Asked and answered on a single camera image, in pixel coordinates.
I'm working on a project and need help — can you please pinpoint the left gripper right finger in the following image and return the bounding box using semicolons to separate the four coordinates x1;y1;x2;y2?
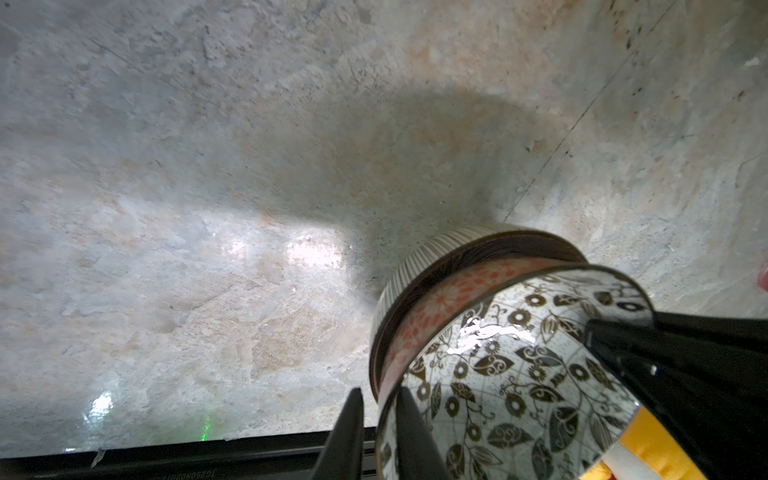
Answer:
396;387;450;480

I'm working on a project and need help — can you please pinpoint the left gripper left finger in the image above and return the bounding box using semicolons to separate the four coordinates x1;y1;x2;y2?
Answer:
311;388;365;480

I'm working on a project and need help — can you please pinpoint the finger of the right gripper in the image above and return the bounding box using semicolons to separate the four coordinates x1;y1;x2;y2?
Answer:
585;320;767;479
654;311;767;353

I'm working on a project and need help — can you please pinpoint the pink patterned bowl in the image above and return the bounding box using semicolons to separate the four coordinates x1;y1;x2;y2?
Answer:
396;265;654;479

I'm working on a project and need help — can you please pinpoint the pink transparent cup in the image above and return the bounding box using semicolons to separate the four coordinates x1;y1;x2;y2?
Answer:
757;264;768;291

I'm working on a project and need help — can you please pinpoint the yellow plush toy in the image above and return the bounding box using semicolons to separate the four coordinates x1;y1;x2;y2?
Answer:
580;407;706;480

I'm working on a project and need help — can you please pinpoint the brown striped bowl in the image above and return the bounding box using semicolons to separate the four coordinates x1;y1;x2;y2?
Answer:
369;223;587;398

